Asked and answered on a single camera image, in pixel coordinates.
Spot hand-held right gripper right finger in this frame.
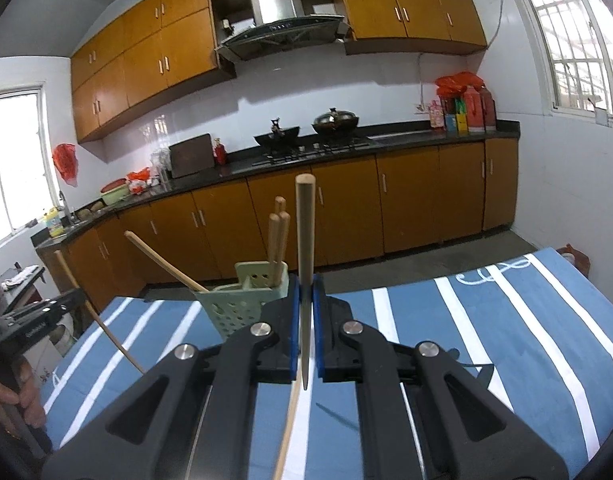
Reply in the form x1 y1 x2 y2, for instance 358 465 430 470
313 276 571 480

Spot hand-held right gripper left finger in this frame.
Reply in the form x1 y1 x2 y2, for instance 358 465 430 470
41 275 300 480

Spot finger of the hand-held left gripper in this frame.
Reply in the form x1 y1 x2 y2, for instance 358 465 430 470
14 287 84 322

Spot green perforated utensil holder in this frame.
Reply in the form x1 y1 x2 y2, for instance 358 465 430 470
195 261 291 340

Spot person's left hand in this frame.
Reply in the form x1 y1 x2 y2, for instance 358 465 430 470
0 359 48 442

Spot small side cart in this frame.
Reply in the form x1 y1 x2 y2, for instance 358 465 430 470
0 263 46 312

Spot white bucket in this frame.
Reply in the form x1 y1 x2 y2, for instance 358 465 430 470
23 322 78 387

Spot yellow detergent bottle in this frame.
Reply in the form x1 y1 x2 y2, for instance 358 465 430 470
46 209 68 239

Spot green plastic basin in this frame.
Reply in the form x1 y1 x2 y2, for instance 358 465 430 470
100 179 130 207

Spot red white plastic bag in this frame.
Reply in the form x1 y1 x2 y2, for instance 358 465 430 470
126 167 153 195

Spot orange wooden base cabinets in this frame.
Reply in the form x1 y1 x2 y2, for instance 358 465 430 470
35 137 520 307

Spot blue white striped cloth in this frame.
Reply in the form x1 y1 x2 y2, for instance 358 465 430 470
40 247 613 480

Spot black gas stove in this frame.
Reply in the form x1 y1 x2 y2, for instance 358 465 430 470
250 138 381 168

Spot black wok with ladle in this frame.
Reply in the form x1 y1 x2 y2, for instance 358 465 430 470
253 118 301 150

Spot dark cutting board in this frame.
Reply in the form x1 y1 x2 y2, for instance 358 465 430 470
168 133 216 180

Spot black wok with lid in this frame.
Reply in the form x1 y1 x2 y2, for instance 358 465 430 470
311 107 361 136

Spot black kitchen countertop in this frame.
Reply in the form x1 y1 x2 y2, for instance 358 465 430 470
34 118 522 251

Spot colourful small boxes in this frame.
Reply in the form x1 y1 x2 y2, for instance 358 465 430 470
444 99 470 134

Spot wooden chair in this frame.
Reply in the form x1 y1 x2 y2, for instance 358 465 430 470
560 243 591 277

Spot red plastic bag on flasks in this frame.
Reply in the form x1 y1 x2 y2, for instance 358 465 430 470
435 71 486 97

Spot steel range hood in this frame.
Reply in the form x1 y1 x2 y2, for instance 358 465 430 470
213 0 351 64

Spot sliding window with white frame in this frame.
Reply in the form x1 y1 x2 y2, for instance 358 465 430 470
0 86 58 250

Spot orange wooden wall cabinets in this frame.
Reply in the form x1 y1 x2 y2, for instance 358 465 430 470
70 0 489 144

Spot barred window with white frame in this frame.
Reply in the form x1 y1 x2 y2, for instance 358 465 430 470
511 0 613 128

